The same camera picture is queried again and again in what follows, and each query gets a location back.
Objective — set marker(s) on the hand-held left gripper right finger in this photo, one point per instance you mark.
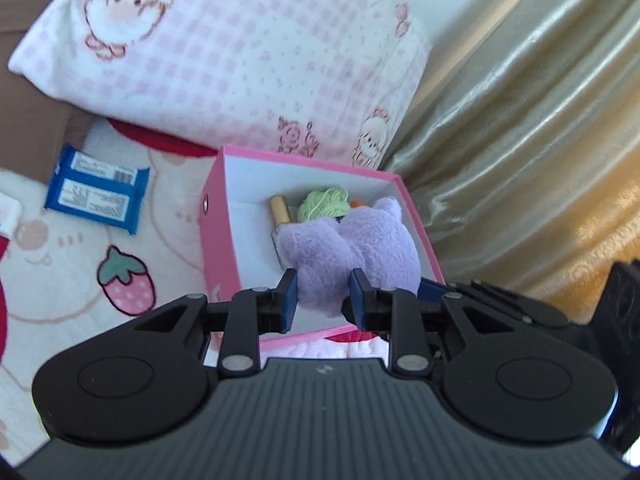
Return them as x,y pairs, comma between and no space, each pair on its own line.
359,300

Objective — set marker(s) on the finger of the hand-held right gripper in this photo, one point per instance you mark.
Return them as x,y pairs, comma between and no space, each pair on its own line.
530,312

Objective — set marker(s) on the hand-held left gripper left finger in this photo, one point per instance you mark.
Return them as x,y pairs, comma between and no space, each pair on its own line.
289,300

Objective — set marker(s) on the purple plush toy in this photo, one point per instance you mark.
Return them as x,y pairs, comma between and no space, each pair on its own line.
360,245

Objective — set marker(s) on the pink storage box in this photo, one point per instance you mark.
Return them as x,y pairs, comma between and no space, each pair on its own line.
217,260

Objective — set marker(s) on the gold-capped foundation bottle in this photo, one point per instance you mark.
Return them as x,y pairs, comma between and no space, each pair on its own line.
280,210

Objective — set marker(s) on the green yarn ball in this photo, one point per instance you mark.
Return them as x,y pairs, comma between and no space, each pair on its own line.
320,202

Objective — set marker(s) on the gold satin curtain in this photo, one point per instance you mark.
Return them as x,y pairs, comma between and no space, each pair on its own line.
525,135

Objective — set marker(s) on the blue snack packet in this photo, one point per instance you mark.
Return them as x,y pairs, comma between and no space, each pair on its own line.
95,190

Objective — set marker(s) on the pink checked cartoon pillow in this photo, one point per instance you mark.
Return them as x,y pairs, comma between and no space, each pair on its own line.
240,60

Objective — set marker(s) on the small white red-print box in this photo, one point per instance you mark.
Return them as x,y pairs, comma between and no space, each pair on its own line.
9,212

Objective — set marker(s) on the brown bed sheet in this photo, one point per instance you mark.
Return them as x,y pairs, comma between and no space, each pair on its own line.
30,125

